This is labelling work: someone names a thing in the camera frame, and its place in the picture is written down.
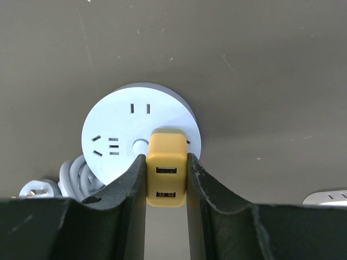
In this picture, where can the round light blue power strip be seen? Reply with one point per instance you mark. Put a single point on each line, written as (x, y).
(118, 128)

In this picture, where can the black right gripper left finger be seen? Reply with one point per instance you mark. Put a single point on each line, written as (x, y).
(107, 225)

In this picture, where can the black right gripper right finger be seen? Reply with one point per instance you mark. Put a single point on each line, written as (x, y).
(223, 225)

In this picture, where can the white square power adapter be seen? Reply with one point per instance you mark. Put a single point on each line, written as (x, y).
(327, 198)

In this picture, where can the yellow plug adapter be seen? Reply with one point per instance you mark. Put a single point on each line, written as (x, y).
(166, 168)

